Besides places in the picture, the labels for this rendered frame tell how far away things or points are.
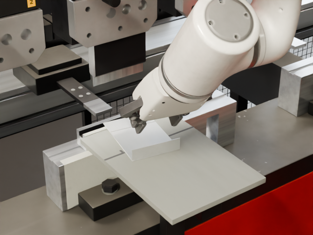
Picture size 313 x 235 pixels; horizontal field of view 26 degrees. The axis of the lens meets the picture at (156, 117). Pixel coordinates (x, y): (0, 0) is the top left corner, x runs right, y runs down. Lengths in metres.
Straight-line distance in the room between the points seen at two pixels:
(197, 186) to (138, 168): 0.10
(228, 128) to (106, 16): 0.40
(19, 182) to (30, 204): 1.58
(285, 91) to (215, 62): 0.69
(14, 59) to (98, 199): 0.31
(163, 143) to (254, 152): 0.30
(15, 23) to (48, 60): 0.38
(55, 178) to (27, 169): 1.71
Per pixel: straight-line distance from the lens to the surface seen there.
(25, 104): 1.38
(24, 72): 1.35
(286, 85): 1.48
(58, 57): 1.36
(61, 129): 3.11
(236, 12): 0.80
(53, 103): 1.41
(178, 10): 1.15
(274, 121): 1.46
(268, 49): 0.86
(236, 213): 1.29
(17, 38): 0.99
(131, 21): 1.08
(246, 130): 1.42
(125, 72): 1.16
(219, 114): 1.31
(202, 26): 0.78
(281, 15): 0.85
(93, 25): 1.04
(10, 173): 2.86
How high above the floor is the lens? 1.61
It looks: 30 degrees down
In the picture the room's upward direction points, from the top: straight up
